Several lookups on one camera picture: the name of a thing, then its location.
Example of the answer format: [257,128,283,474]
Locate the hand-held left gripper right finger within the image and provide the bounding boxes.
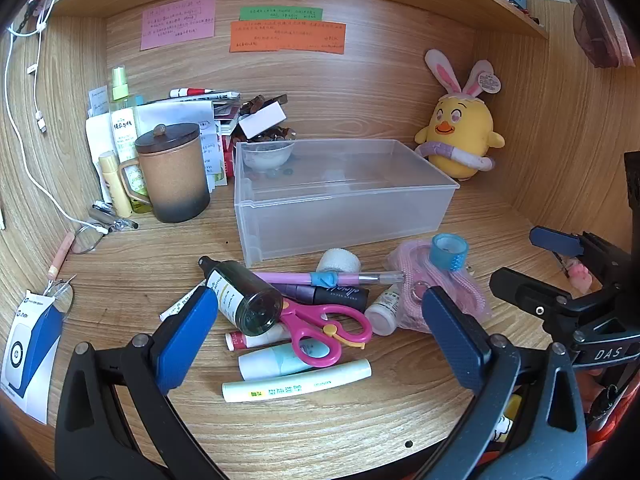
[421,285,591,480]

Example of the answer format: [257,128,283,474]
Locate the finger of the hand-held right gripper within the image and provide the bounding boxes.
[529,226,631,281]
[488,267,576,333]

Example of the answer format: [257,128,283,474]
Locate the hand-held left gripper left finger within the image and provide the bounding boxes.
[54,285,226,480]

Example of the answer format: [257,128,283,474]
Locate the dark green glass bottle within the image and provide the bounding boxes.
[198,255,285,337]

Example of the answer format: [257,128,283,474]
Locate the small white bottle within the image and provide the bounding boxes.
[364,284,403,337]

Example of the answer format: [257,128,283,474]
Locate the blue tape roll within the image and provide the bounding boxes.
[430,233,471,273]

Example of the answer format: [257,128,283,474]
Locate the light green tube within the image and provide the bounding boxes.
[238,342,313,381]

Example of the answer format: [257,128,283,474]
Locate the clear plastic storage box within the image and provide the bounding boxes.
[234,138,461,268]

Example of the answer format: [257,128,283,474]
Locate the person's right hand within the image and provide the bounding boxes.
[580,366,626,416]

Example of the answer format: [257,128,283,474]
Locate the small pink figure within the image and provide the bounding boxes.
[562,257,593,293]

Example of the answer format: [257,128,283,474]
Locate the red and white lip balm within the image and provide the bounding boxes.
[225,324,291,352]

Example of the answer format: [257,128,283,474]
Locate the yellow and white tube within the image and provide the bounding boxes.
[492,395,523,443]

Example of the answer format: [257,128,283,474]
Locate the purple pen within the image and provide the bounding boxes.
[252,270,406,288]

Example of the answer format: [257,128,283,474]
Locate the pink scissors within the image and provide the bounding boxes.
[277,297,373,367]

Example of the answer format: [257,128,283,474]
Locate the dark purple lipstick tube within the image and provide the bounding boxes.
[272,282,371,311]

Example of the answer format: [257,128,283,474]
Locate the white tube with green print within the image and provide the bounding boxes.
[222,358,373,404]

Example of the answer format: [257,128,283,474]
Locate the white gauze tape roll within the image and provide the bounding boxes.
[317,248,362,276]

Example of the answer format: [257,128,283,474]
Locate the eyeglasses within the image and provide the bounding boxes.
[45,222,110,313]

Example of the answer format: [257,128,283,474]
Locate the yellow chick plush toy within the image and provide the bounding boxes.
[414,49,506,181]

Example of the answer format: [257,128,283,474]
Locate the blue and white carton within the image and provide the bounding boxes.
[0,290,63,426]

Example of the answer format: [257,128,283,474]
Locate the brown lidded ceramic mug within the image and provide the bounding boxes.
[117,123,212,224]

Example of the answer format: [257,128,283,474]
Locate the pale yellow cream tube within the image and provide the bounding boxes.
[98,151,133,217]

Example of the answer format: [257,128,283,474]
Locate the white bowl of beads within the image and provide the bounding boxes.
[241,140,296,172]

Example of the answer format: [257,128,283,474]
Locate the dark red pouch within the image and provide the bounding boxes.
[571,0,636,68]

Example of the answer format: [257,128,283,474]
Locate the white paper packets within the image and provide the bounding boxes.
[85,85,121,166]

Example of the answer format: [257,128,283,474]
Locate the stack of books and papers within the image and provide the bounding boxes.
[131,91,241,193]

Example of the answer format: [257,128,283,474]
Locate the yellow-green spray bottle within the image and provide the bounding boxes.
[109,66,153,215]

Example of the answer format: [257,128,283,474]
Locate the small white cardboard box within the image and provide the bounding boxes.
[237,101,288,138]

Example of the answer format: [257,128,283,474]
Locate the pink paper note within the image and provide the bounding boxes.
[140,0,217,52]

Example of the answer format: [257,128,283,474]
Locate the orange paper note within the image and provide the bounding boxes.
[229,20,347,55]

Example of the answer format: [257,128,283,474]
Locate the green paper note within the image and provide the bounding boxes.
[238,6,323,22]

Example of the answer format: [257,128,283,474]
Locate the pink lanyard cord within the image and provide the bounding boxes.
[385,240,493,333]

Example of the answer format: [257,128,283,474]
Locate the white charging cable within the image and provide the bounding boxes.
[2,0,108,236]

